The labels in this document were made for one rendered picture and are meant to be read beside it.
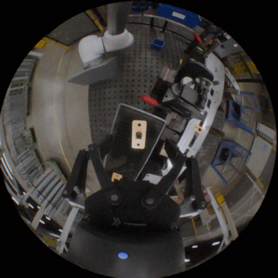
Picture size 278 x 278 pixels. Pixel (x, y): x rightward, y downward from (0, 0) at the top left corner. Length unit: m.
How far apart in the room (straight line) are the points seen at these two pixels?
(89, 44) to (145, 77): 0.53
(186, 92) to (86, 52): 0.64
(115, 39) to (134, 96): 0.49
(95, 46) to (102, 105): 0.52
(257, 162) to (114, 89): 8.54
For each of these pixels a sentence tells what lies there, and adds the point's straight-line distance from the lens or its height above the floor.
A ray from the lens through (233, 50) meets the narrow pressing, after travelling 0.89.
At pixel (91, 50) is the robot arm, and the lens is 0.69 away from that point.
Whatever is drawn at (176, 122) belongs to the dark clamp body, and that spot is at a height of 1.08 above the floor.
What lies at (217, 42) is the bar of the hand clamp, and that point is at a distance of 0.55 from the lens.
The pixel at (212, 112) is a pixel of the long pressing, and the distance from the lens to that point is 0.58.
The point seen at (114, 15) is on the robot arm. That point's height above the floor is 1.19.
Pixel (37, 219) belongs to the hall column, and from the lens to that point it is 7.63.
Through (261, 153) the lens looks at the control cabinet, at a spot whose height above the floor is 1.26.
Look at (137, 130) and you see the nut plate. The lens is 0.23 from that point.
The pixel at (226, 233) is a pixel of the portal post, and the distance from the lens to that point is 4.49.
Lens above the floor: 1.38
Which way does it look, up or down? 67 degrees down
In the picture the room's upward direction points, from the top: 172 degrees counter-clockwise
